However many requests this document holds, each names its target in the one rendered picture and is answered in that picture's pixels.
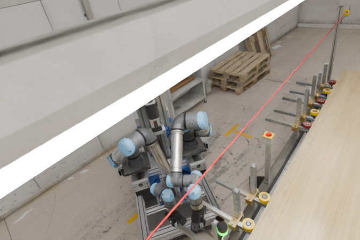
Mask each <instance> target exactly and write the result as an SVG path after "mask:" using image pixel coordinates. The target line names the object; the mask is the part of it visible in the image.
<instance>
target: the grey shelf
mask: <svg viewBox="0 0 360 240"><path fill-rule="evenodd" d="M190 76H194V79H193V80H191V81H190V82H188V83H187V84H185V85H184V86H182V87H180V88H179V89H177V90H175V91H174V92H172V93H170V89H167V90H166V91H164V92H163V97H164V101H165V104H166V105H167V108H168V110H169V113H170V117H171V119H172V120H174V118H175V117H176V116H177V115H179V114H181V113H183V112H185V111H187V110H188V109H190V108H191V107H193V106H194V105H196V104H197V103H198V102H200V101H201V100H203V99H205V101H204V102H205V103H206V102H207V101H206V94H205V85H204V77H203V69H202V67H201V68H199V69H198V70H197V71H194V72H193V73H192V74H190V75H189V77H190Z"/></svg>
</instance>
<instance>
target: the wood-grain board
mask: <svg viewBox="0 0 360 240"><path fill-rule="evenodd" d="M247 240H360V71H353V70H343V71H342V73H341V75H340V76H339V78H338V80H337V82H336V84H335V85H334V87H333V89H332V91H331V92H330V94H329V96H328V98H327V100H326V101H325V103H324V105H323V107H322V108H321V110H320V112H319V114H318V116H317V117H316V119H315V121H314V122H313V124H312V126H311V128H310V129H309V131H308V133H307V135H306V137H305V138H304V140H303V142H302V144H301V146H300V147H299V149H298V151H297V153H296V154H295V156H294V158H293V160H292V162H291V163H290V165H289V167H288V169H287V171H286V172H285V174H284V175H283V177H282V179H281V181H280V183H279V184H278V186H277V188H276V190H275V192H274V193H273V195H272V197H271V199H270V201H269V202H268V204H267V206H266V208H265V209H264V211H263V213H262V215H261V217H260V218H259V220H258V222H257V224H256V225H255V227H254V229H253V231H252V233H251V234H250V236H249V238H248V239H247Z"/></svg>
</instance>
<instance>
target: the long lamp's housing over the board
mask: <svg viewBox="0 0 360 240"><path fill-rule="evenodd" d="M287 1H289V0H155V1H152V2H149V3H145V4H142V5H138V6H135V7H132V8H129V9H126V10H122V11H118V12H115V13H112V14H108V15H106V16H102V17H98V18H95V19H92V20H88V21H85V22H81V23H79V24H75V25H72V26H68V27H65V28H61V29H58V30H55V31H52V32H49V33H45V34H41V35H38V36H35V37H31V38H29V39H25V40H21V41H18V42H15V43H11V44H8V45H5V46H2V47H0V170H1V169H3V168H5V167H6V166H8V165H10V164H11V163H13V162H15V161H17V160H18V159H20V158H22V157H23V156H25V155H27V154H28V153H30V152H32V151H34V150H35V149H37V148H39V147H40V146H42V145H44V144H46V143H47V142H49V141H51V140H53V139H54V138H56V137H58V136H59V135H61V134H62V133H64V132H66V131H67V130H69V129H71V128H73V127H74V126H76V125H78V124H80V123H81V122H83V121H85V120H86V119H88V118H90V117H92V116H93V115H95V114H97V113H98V112H100V111H102V110H103V109H105V108H107V107H109V106H110V105H112V104H114V103H115V102H117V101H119V100H120V99H122V98H124V97H126V96H127V95H129V94H131V93H133V92H134V91H136V90H138V89H139V88H141V87H143V86H145V85H146V84H148V83H150V82H151V81H153V80H154V79H156V78H158V77H160V76H161V75H163V74H165V73H167V72H168V71H170V70H172V69H173V68H175V67H177V66H179V65H180V64H182V63H184V62H185V61H187V60H189V59H190V58H192V57H194V56H195V55H197V54H199V53H201V52H202V51H204V50H206V49H207V48H209V47H211V46H213V45H214V44H216V43H218V42H220V41H221V40H223V39H225V38H226V37H228V36H230V35H232V34H233V33H235V32H236V31H238V30H240V29H241V28H243V27H245V26H247V25H248V24H250V23H252V22H254V21H255V20H257V19H259V18H260V17H262V16H264V15H265V14H267V13H269V12H271V11H272V10H274V9H276V8H278V7H279V6H281V5H282V4H284V3H286V2H287Z"/></svg>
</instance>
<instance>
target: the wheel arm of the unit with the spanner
mask: <svg viewBox="0 0 360 240"><path fill-rule="evenodd" d="M177 229H179V230H180V231H182V232H183V233H185V234H186V235H187V236H189V237H190V238H191V239H193V240H203V239H202V238H201V237H199V236H198V235H196V234H195V233H193V232H192V231H191V230H189V229H188V228H187V227H185V226H182V225H181V224H180V223H179V224H178V225H177Z"/></svg>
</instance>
